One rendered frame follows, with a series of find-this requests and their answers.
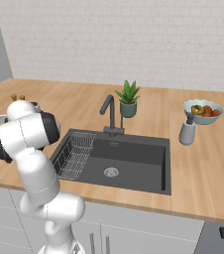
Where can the orange-red fruit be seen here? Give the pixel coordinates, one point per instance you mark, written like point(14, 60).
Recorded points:
point(210, 111)

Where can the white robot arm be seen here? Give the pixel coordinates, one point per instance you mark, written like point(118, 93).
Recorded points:
point(34, 178)

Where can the pale blue fruit bowl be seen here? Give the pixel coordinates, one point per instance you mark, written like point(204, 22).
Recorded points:
point(203, 119)

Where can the green potted plant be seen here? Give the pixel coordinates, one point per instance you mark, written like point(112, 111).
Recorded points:
point(129, 104)

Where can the grey soap dispenser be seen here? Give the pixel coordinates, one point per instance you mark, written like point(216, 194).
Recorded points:
point(187, 134)

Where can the yellow-green fruit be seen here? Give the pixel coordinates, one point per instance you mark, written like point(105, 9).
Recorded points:
point(196, 109)

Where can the small brown shaker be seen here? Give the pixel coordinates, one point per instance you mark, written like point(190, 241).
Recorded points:
point(13, 97)
point(22, 97)

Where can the dark grey tap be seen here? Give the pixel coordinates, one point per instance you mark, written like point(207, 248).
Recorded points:
point(111, 115)

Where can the dark grey sink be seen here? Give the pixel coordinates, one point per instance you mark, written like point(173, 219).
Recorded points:
point(134, 172)

